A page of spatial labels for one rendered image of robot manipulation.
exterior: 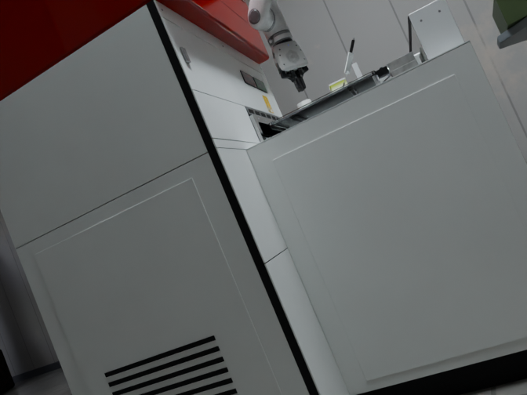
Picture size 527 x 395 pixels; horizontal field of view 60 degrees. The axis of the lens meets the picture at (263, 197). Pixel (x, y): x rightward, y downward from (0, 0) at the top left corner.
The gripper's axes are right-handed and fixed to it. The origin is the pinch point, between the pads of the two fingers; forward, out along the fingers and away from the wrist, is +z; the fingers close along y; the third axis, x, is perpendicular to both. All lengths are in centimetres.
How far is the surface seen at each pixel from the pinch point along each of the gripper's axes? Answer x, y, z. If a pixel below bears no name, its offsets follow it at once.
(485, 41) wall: 68, 180, -13
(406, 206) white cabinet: -37, -9, 49
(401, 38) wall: 101, 152, -41
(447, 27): -50, 15, 11
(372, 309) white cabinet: -25, -23, 71
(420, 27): -46.2, 11.0, 8.2
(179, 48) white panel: -28, -45, -10
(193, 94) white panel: -30, -47, 3
